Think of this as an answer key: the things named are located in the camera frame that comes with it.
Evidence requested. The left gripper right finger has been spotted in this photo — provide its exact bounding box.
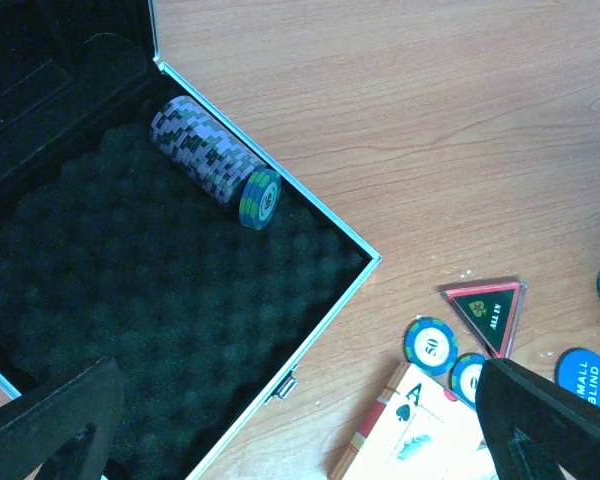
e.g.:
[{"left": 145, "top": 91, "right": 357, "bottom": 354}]
[{"left": 476, "top": 359, "right": 600, "bottom": 479}]

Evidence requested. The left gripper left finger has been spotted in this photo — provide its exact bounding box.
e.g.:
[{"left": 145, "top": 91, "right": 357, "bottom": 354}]
[{"left": 0, "top": 357, "right": 124, "bottom": 479}]

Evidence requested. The aluminium poker case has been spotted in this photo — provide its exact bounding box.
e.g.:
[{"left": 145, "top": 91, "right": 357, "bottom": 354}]
[{"left": 0, "top": 1, "right": 380, "bottom": 479}]

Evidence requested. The purple poker chip stack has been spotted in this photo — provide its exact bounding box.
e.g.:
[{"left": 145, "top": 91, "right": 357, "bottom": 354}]
[{"left": 149, "top": 95, "right": 266, "bottom": 206}]

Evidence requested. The blue small blind button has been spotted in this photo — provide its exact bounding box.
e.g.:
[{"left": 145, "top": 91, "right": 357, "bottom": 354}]
[{"left": 554, "top": 348, "right": 600, "bottom": 408}]

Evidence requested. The pink yellow card deck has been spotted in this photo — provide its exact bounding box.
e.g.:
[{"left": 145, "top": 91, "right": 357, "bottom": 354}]
[{"left": 329, "top": 363, "right": 498, "bottom": 480}]

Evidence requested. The triangular all in button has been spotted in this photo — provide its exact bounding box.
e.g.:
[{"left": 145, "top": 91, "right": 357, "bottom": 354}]
[{"left": 439, "top": 277, "right": 528, "bottom": 358}]

